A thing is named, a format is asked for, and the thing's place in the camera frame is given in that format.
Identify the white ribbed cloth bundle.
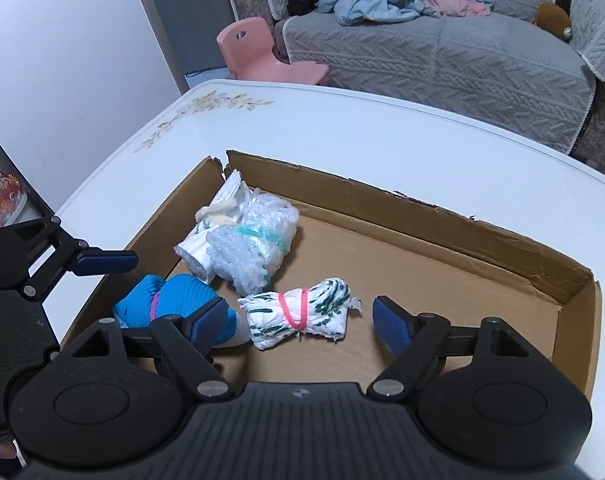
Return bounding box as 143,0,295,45
175,167,253,281

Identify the grey door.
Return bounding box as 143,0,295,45
126,0,230,93

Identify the blue sock bundle pink band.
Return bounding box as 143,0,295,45
113,274,250,348

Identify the patterned fabric sofa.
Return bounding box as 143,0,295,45
220,0,605,171

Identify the brown plush toy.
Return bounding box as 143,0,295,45
532,1,573,41

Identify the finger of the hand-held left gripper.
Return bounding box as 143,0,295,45
0,215,139,303

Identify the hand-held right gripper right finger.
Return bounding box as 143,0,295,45
367,295,553,403

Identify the red patterned packet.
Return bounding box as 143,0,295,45
0,172,28,233

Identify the grey quilted seat cover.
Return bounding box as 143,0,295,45
281,10,599,156

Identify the shallow cardboard box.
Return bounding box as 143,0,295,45
57,150,603,403

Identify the bubble wrap bundle teal band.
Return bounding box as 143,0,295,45
205,187,300,295

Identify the white green-patterned cloth bundle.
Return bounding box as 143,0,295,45
238,277,361,351

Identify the blue crumpled garment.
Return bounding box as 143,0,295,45
315,0,440,26

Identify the pink plastic chair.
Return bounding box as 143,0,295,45
216,16,330,83

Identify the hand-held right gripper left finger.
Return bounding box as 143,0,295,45
57,296,230,403

